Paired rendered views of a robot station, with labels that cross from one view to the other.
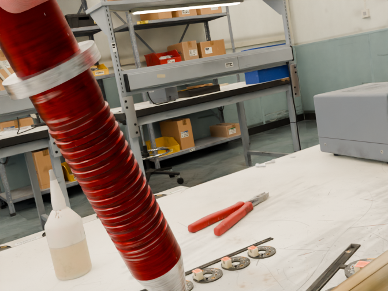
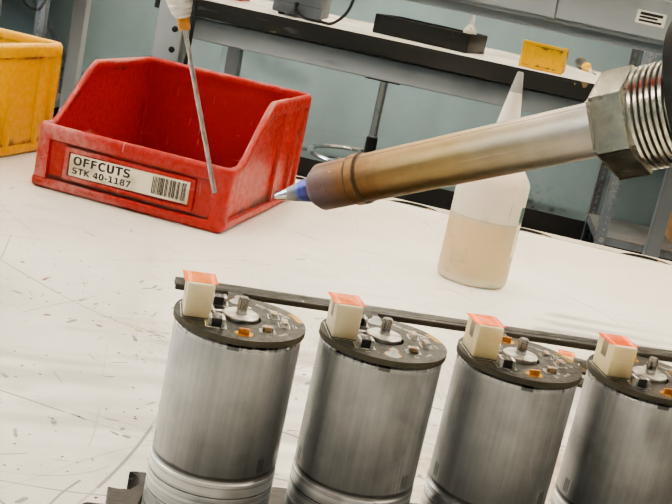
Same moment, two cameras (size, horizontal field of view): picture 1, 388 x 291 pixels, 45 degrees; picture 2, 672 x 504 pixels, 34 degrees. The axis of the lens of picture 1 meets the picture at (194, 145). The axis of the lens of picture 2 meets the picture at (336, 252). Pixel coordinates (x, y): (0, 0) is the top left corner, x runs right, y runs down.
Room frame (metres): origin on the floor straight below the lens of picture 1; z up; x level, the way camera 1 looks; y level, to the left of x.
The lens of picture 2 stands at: (-0.03, -0.13, 0.88)
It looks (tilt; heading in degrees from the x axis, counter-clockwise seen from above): 14 degrees down; 37
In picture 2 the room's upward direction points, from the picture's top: 12 degrees clockwise
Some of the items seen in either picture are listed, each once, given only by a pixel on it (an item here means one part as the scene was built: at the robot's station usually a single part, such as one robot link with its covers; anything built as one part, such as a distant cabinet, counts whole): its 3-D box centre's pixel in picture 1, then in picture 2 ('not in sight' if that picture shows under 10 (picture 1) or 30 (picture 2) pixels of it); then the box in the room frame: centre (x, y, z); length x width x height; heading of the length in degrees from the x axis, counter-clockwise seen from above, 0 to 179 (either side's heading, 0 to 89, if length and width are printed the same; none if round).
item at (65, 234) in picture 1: (62, 222); (495, 177); (0.41, 0.13, 0.80); 0.03 x 0.03 x 0.10
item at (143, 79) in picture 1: (217, 68); not in sight; (2.99, -0.23, 0.90); 1.30 x 0.06 x 0.12; 122
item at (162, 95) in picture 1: (163, 94); not in sight; (2.94, 0.14, 0.80); 0.15 x 0.12 x 0.10; 51
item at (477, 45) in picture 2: not in sight; (430, 33); (2.22, 1.44, 0.77); 0.24 x 0.16 x 0.04; 107
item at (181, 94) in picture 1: (198, 91); not in sight; (3.11, -0.09, 0.77); 0.24 x 0.16 x 0.04; 121
